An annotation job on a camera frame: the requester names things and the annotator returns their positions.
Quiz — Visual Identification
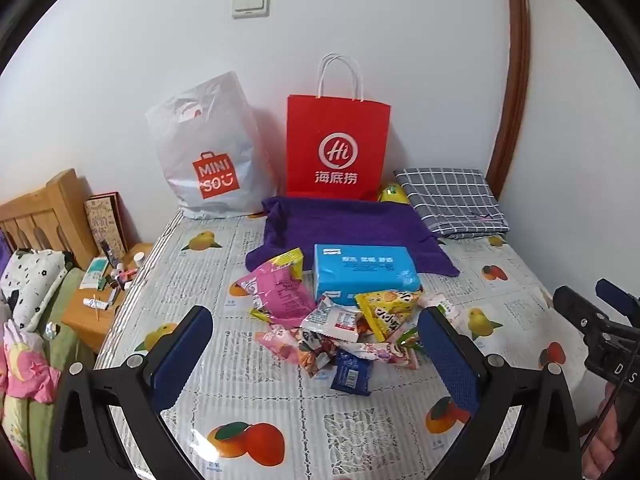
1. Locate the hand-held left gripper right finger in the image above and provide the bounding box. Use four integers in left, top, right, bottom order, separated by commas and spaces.
417, 305, 583, 480

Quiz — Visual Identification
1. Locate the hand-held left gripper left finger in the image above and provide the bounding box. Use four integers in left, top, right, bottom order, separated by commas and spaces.
47, 305, 215, 480

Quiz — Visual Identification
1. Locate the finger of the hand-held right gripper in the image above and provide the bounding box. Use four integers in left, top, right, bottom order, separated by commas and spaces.
552, 285, 608, 341
595, 278, 640, 328

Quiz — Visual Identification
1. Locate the green snack packet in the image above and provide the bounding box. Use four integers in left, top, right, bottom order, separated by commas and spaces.
397, 327, 427, 358

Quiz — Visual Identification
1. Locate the white pink chocolate-print packet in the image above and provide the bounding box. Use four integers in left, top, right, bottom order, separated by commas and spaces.
356, 339, 420, 370

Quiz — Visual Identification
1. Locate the yellow cracker snack packet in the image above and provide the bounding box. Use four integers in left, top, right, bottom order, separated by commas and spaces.
354, 289, 422, 344

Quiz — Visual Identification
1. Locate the small yellow snack packet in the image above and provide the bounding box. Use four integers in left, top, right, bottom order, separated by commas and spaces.
249, 307, 283, 327

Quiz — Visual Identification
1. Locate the pink pictured snack packet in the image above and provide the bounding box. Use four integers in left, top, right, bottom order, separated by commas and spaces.
255, 325, 302, 367

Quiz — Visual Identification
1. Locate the dark blue snack packet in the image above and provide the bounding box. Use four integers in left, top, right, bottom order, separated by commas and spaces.
330, 350, 374, 394

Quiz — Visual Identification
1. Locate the large pink snack packet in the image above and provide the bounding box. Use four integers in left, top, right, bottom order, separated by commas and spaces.
235, 247, 318, 323

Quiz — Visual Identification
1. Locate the white snack packet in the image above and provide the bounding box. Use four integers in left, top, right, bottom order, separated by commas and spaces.
300, 296, 367, 344

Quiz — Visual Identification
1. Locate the cartoon print snack packet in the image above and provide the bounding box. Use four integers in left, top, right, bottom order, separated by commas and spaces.
296, 332, 337, 380

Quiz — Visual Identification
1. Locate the person's right hand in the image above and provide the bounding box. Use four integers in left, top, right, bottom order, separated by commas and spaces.
582, 384, 626, 480

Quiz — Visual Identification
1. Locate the wooden nightstand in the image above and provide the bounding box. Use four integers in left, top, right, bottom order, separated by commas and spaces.
60, 242, 154, 357

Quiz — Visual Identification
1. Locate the green white tube box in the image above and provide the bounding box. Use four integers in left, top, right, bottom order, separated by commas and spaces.
78, 256, 111, 291

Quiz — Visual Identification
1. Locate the fruit print tablecloth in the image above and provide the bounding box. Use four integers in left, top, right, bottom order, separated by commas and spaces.
92, 207, 593, 480

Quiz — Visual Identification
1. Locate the blue tissue pack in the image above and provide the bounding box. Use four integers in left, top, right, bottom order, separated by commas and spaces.
312, 244, 422, 306

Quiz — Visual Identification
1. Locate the black cosmetic tube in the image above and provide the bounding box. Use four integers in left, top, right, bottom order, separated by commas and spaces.
98, 239, 119, 269

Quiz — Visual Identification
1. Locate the green bed sheet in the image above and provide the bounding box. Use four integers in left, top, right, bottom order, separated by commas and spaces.
0, 266, 98, 478

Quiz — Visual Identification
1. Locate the patterned hardcover book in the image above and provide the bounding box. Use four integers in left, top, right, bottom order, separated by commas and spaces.
83, 190, 129, 257

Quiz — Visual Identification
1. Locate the pink printed blanket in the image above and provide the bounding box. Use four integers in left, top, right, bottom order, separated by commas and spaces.
0, 319, 62, 407

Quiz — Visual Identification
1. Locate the grey checked folded cloth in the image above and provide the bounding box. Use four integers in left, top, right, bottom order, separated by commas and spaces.
393, 167, 511, 240

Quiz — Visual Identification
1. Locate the black white spotted pillow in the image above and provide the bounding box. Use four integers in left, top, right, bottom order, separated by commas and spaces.
0, 248, 70, 334

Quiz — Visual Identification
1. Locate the purple towel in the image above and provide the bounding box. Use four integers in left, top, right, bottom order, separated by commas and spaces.
245, 195, 461, 278

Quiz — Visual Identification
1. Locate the yellow lemon print packet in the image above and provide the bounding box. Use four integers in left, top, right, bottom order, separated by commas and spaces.
377, 184, 411, 206

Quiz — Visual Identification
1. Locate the wooden headboard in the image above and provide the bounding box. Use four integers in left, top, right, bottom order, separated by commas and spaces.
0, 168, 100, 261

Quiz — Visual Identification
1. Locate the white plastic shopping bag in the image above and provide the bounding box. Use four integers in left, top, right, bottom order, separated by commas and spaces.
145, 71, 281, 220

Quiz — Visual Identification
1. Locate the red paper shopping bag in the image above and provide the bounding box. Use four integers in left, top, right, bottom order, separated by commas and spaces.
286, 53, 392, 202

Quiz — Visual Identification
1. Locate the brown wooden door frame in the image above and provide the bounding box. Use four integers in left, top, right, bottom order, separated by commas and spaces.
486, 0, 532, 200

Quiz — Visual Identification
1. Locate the white wall light switch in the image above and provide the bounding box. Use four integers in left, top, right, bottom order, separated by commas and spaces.
232, 0, 270, 20

